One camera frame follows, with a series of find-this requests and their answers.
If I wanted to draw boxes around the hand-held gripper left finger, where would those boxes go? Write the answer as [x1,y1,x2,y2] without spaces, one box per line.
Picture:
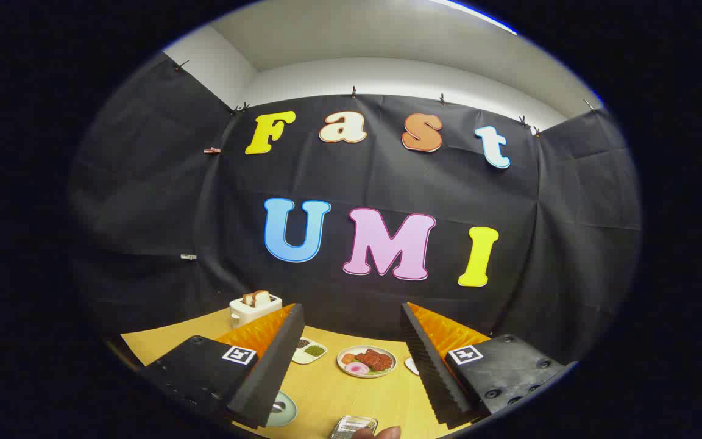
[138,303,306,429]

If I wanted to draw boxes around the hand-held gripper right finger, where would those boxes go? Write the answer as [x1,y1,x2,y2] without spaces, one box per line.
[400,302,577,427]

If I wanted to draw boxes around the white divided bean dish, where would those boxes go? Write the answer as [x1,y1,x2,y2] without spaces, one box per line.
[291,337,328,365]

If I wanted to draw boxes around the red meat pieces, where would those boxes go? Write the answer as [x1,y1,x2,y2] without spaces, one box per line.
[355,349,394,371]

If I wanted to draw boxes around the white toaster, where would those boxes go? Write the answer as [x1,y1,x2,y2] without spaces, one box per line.
[229,291,283,330]

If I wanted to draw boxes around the pale green plate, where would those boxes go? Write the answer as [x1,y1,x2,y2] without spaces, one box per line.
[266,390,298,427]

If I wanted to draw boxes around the white plate with food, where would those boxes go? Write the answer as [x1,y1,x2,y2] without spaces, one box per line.
[336,346,397,379]

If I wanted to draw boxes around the perforated metal tray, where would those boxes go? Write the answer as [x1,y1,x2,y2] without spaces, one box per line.
[330,416,379,439]

